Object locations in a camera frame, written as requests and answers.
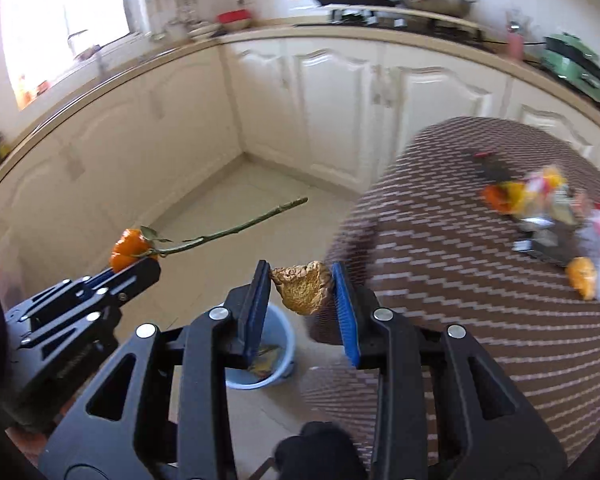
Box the pink bottle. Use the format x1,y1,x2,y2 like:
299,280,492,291
506,20,527,61

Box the green countertop appliance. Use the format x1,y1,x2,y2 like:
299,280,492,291
540,32,600,93

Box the dried tan orange peel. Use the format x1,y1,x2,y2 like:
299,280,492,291
270,261,335,317

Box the dark item with red part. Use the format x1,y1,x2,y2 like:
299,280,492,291
472,151,511,181

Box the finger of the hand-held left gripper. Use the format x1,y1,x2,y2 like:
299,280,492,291
17,304,124,401
4,258,162,333

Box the beige kitchen countertop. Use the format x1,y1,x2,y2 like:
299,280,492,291
0,22,600,196

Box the small orange with long stem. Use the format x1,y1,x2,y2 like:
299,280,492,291
109,196,309,273

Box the black gas stove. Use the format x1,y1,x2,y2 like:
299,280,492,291
300,7,483,42

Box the light blue plastic bin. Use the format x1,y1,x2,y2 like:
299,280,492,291
224,302,297,391

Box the metal wok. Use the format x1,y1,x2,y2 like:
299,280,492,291
400,0,479,19

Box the row of cream cabinet doors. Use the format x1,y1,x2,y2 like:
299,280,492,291
0,37,600,281

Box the white dishes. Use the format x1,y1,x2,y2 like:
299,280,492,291
187,20,226,42

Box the brown dotted tablecloth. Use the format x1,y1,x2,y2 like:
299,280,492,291
302,116,600,466

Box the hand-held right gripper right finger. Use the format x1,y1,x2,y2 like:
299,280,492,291
330,261,568,480

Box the yellow and white wrapper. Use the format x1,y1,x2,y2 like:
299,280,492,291
525,166,568,201

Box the metal sink faucet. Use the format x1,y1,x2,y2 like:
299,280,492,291
67,29,106,76

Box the orange peel piece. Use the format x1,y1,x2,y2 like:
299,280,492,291
566,257,598,301
482,182,528,216

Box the black and silver packet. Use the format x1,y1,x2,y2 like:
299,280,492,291
512,215,581,266

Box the bright window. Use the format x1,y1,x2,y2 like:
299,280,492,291
0,0,146,111

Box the red bowl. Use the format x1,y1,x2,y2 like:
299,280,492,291
217,9,254,31

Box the person's black trouser leg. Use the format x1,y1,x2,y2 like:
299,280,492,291
275,421,366,480

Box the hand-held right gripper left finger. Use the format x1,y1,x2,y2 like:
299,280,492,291
39,260,272,480

